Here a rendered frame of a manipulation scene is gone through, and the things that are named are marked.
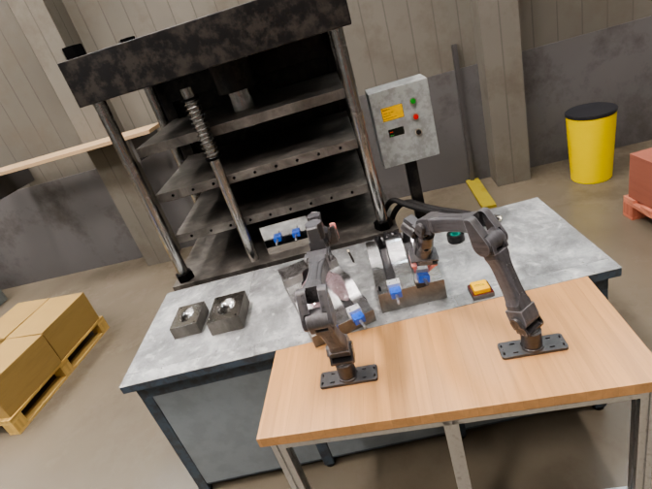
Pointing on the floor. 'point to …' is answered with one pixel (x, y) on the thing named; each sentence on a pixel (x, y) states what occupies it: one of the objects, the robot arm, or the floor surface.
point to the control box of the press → (404, 127)
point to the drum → (591, 141)
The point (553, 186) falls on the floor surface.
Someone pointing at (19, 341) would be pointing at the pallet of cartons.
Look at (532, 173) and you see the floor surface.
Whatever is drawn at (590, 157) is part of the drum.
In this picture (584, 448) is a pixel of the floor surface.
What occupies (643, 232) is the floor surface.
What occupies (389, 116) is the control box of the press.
